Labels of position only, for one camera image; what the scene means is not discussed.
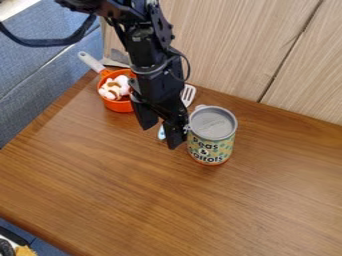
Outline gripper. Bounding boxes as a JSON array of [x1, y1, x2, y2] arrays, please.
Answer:
[[126, 55, 190, 151]]

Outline orange pot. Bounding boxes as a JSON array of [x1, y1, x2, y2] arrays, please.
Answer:
[[76, 50, 138, 114]]

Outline black cable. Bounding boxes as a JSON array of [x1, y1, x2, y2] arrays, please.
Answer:
[[0, 13, 101, 48]]

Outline white toy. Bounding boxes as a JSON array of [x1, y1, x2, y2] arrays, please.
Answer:
[[97, 74, 133, 101]]

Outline yellow can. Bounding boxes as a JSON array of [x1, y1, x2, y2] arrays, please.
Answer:
[[185, 104, 240, 166]]

